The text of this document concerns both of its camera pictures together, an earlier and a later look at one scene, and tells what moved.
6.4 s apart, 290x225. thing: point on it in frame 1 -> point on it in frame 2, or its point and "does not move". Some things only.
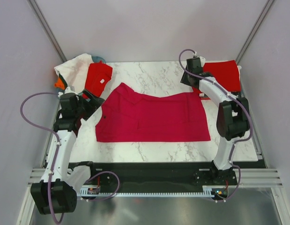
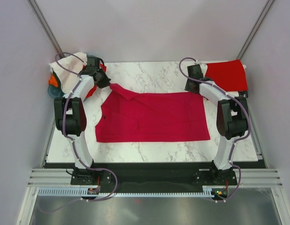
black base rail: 153,175 does not move
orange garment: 59,84 -> 53,81
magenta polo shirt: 124,116 does not move
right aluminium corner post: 257,25 does not move
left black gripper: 94,103 -> 106,80
